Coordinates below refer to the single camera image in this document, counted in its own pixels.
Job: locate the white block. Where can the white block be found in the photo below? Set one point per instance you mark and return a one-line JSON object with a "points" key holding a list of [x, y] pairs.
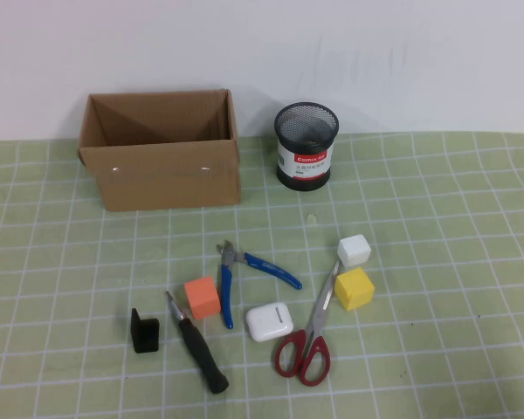
{"points": [[353, 251]]}

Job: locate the black L-shaped bracket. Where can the black L-shaped bracket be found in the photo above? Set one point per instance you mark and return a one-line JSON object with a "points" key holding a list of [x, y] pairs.
{"points": [[146, 336]]}

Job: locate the brown cardboard box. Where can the brown cardboard box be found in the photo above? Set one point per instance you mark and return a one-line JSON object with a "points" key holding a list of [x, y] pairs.
{"points": [[166, 183]]}

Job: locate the green checked tablecloth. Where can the green checked tablecloth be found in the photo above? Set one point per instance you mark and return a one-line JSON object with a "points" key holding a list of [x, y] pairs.
{"points": [[441, 262]]}

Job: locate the yellow block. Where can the yellow block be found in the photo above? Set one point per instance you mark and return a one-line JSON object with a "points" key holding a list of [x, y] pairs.
{"points": [[353, 290]]}

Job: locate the orange block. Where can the orange block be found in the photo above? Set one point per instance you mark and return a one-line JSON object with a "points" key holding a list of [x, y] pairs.
{"points": [[203, 301]]}

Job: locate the black mesh pen holder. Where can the black mesh pen holder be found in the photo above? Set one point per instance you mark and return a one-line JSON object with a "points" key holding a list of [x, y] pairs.
{"points": [[305, 161]]}

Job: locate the white earbuds case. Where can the white earbuds case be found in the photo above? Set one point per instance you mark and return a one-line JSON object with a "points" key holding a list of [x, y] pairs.
{"points": [[268, 323]]}

